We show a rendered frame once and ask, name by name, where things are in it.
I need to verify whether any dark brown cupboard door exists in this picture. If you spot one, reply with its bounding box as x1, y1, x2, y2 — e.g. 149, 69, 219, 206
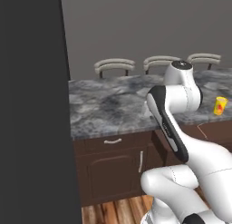
85, 148, 150, 205

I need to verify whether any dark brown drawer front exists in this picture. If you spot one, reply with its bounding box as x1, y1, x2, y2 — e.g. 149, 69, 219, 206
83, 132, 153, 154

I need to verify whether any dark grey tall cabinet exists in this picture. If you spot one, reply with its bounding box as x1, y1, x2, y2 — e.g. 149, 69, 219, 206
0, 0, 83, 224

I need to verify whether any pale curved drawer handle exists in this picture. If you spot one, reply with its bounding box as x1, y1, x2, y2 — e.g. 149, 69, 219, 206
103, 138, 123, 145

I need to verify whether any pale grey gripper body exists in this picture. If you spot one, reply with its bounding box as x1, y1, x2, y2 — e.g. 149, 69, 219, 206
143, 100, 154, 119

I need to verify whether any beige backed stool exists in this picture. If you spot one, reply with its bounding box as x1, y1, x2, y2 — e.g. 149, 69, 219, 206
186, 53, 222, 71
93, 58, 136, 79
142, 54, 182, 75

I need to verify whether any yellow smoothie cup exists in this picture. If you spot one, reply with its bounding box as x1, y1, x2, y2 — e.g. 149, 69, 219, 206
213, 96, 228, 116

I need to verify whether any pale cupboard door handle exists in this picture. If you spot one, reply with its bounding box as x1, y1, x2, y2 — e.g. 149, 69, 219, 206
138, 151, 144, 174

